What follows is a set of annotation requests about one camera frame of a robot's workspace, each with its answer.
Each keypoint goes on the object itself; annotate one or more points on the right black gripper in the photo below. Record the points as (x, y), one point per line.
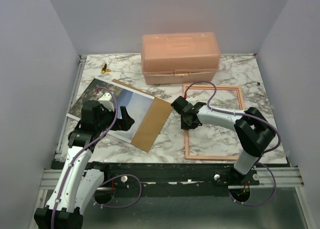
(184, 126)

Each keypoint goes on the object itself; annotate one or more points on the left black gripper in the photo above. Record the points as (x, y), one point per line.
(126, 121)

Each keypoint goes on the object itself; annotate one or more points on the brown cardboard backing board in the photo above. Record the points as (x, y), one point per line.
(153, 121)

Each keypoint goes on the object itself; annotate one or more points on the yellow black screwdriver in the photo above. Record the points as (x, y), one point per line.
(105, 70)

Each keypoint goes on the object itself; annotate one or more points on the pink translucent plastic toolbox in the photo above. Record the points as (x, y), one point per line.
(178, 58)

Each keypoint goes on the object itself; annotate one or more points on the pink wooden picture frame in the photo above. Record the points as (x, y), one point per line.
(241, 105)

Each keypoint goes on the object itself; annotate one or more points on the landscape photo print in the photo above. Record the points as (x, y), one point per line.
(137, 104)

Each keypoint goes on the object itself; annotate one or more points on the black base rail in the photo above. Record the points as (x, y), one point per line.
(172, 180)

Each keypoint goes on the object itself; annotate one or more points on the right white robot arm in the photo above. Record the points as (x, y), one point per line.
(254, 132)

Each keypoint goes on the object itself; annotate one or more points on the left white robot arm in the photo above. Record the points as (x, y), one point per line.
(75, 187)

